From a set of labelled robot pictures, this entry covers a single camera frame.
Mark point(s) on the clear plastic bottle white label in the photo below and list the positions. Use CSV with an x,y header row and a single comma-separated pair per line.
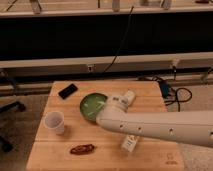
x,y
129,143

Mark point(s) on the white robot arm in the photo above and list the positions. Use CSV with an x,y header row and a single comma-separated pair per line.
x,y
190,127

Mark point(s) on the green ceramic bowl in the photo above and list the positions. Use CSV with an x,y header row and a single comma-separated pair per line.
x,y
91,105

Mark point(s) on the small white container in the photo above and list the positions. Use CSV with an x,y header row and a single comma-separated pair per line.
x,y
130,96

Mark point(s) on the black smartphone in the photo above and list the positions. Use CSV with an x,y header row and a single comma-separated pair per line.
x,y
68,91

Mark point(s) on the blue power adapter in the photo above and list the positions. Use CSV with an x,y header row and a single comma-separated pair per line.
x,y
165,89

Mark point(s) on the white paper cup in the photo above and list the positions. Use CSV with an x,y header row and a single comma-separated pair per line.
x,y
54,121

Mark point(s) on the dried red chili pepper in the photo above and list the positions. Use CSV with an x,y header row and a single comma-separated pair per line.
x,y
82,149

